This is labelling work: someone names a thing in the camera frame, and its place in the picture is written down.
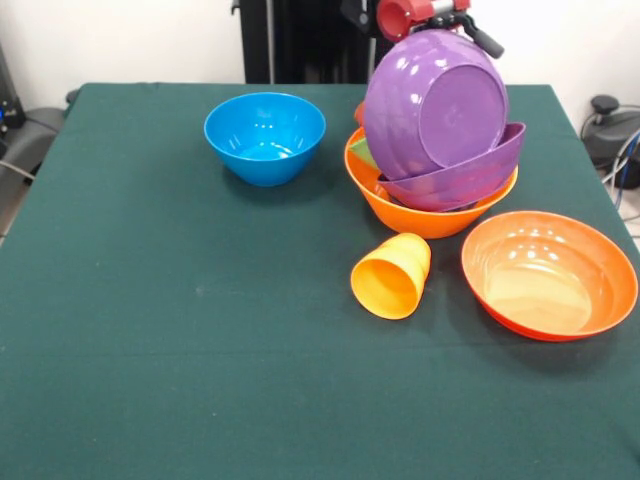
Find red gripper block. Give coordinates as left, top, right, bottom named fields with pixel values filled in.
left=375, top=0, right=506, bottom=59

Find dark green tablecloth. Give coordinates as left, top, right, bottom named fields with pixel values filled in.
left=0, top=82, right=640, bottom=480

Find black equipment box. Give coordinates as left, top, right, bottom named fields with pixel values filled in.
left=0, top=44, right=26, bottom=134

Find blue bowl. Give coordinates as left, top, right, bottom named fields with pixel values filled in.
left=203, top=92, right=327, bottom=188

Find purple bowl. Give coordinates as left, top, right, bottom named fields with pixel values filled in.
left=378, top=122, right=527, bottom=213
left=363, top=28, right=510, bottom=182

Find large orange bowl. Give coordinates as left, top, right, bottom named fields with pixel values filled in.
left=343, top=127, right=520, bottom=240

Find red shallow bowl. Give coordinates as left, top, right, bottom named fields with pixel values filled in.
left=460, top=210, right=640, bottom=343

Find green bowl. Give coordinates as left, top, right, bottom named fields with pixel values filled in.
left=348, top=138, right=375, bottom=167

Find tangled floor cables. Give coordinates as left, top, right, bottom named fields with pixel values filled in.
left=599, top=127, right=640, bottom=211

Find orange cup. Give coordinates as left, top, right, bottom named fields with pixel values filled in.
left=350, top=232, right=432, bottom=320

